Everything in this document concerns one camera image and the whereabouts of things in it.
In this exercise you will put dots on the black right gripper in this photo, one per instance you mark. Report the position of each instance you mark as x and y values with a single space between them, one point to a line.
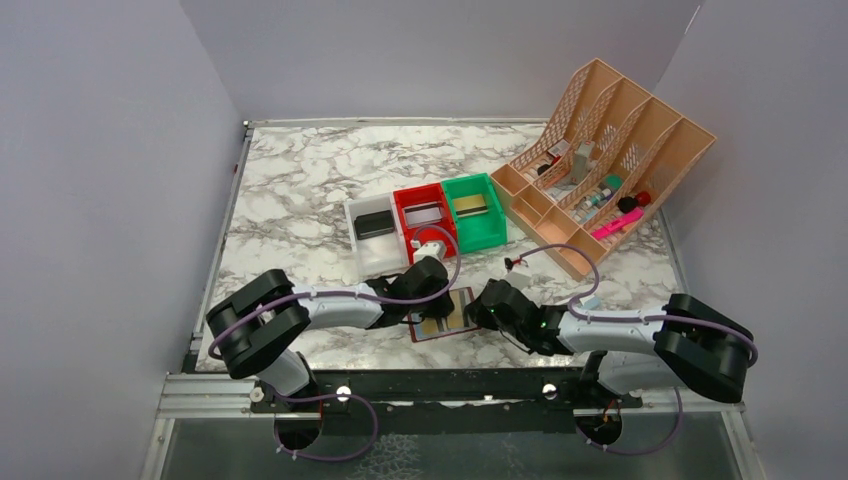
482 312

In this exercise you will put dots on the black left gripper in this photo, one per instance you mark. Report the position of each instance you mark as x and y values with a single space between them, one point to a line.
436 307

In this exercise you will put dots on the red leather card holder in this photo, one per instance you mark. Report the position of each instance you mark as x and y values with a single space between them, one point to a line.
455 323

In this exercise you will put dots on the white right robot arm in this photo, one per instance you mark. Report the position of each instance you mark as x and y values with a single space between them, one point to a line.
681 343

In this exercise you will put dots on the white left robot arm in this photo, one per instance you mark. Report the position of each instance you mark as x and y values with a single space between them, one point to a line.
254 327

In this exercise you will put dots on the silver card in red bin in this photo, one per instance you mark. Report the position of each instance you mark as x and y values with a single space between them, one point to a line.
422 214

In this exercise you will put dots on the gold card in green bin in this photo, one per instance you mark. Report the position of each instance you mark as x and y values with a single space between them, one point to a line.
470 205

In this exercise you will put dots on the red plastic bin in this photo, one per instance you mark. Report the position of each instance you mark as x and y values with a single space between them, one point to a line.
425 194

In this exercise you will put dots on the white plastic bin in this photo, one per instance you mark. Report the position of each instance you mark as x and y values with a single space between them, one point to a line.
381 254

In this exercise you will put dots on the green plastic bin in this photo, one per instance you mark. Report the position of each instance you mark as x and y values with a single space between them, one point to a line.
477 232

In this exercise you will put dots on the light blue small object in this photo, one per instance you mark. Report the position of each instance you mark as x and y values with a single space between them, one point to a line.
591 302

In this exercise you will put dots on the grey box in organizer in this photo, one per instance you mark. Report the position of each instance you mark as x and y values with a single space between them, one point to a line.
580 162

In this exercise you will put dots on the red black round item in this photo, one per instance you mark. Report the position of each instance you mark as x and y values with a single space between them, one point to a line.
627 204

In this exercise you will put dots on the pink highlighter marker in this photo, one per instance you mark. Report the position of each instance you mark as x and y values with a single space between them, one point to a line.
618 224

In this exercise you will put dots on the green capped tube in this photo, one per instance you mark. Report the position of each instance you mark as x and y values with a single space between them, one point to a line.
606 188

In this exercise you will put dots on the beige desk organizer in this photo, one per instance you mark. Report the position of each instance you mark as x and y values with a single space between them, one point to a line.
637 136

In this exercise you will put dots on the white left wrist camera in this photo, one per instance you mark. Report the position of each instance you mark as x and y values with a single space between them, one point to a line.
430 249

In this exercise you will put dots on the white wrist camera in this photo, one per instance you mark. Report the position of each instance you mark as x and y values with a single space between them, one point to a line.
430 249
518 275

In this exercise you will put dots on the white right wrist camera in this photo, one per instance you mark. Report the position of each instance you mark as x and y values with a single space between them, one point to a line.
518 275

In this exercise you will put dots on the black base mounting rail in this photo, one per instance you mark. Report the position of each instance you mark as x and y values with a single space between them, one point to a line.
441 401

